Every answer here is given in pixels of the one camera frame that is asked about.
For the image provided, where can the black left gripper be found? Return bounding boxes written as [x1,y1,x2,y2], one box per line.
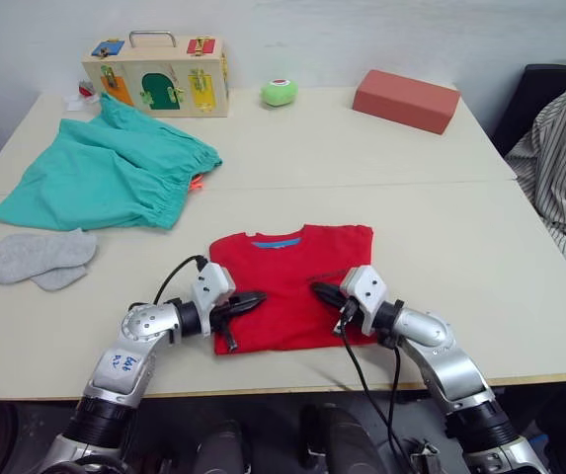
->
[207,289,269,354]

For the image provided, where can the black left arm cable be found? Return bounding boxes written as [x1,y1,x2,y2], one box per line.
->
[152,254,208,305]

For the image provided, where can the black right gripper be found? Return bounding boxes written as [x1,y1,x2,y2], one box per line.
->
[309,281,362,338]

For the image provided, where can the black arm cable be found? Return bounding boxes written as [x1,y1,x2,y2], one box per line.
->
[336,302,413,474]
[152,254,208,305]

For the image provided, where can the person in striped shirt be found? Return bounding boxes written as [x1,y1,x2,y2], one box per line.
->
[504,68,566,310]

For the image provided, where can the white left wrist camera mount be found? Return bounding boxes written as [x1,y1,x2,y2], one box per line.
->
[189,262,237,340]

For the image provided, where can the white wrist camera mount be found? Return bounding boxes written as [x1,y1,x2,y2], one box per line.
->
[338,265,391,336]
[189,262,237,340]

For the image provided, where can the green shorts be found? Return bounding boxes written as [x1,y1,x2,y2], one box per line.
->
[0,91,225,234]

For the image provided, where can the small white and red item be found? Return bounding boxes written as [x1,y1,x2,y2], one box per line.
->
[62,78,103,113]

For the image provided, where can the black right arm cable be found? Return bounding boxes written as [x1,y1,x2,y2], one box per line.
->
[336,302,413,474]

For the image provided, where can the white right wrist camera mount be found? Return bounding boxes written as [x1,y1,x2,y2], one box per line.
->
[338,265,391,336]

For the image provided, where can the green plush toy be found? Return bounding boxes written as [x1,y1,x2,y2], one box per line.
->
[259,78,300,108]

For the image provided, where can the red brick-shaped block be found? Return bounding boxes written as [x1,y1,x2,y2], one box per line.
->
[352,68,462,136]

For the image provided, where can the black chair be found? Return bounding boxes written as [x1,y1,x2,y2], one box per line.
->
[491,62,566,160]

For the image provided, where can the grey sock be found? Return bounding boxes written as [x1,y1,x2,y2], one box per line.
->
[30,263,91,293]
[0,227,100,286]

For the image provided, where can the dark rounded shape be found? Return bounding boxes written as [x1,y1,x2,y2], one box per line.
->
[197,419,253,474]
[301,403,388,474]

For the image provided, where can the red t-shirt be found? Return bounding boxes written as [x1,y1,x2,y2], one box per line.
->
[208,222,375,357]

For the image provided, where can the wooden latch box with handle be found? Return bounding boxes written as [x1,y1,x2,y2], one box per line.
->
[80,30,230,120]

